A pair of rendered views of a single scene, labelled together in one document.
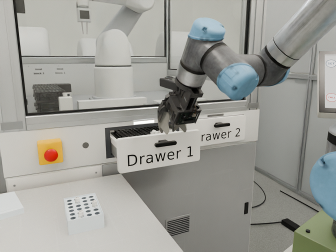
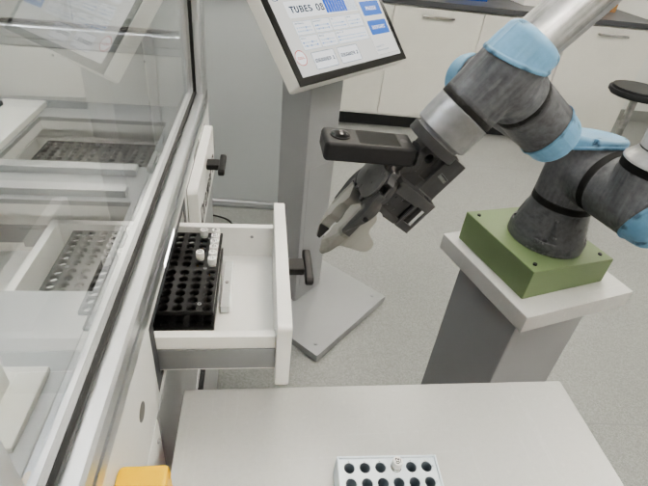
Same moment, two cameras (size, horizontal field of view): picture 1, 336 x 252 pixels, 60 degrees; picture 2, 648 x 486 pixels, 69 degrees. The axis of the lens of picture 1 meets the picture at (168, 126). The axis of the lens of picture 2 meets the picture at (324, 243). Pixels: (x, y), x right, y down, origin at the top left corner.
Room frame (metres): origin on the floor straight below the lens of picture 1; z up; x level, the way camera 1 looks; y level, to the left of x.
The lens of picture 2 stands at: (0.72, 0.52, 1.33)
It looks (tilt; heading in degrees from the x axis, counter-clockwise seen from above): 35 degrees down; 285
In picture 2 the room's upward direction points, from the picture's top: 7 degrees clockwise
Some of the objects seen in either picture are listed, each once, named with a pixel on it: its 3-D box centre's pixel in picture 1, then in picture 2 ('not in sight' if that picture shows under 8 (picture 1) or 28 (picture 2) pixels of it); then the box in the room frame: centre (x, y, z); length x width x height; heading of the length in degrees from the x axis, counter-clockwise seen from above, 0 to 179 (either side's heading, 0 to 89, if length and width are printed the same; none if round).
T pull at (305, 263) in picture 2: (164, 142); (299, 266); (0.89, 0.01, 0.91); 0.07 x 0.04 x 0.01; 115
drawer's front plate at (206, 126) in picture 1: (216, 130); (202, 178); (1.18, -0.20, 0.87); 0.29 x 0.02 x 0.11; 115
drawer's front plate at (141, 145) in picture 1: (160, 150); (280, 283); (0.91, 0.02, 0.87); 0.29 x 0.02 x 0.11; 115
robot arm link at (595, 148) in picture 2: not in sight; (582, 166); (0.49, -0.40, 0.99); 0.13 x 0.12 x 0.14; 128
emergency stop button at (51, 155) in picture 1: (50, 154); not in sight; (0.86, 0.36, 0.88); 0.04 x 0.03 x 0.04; 115
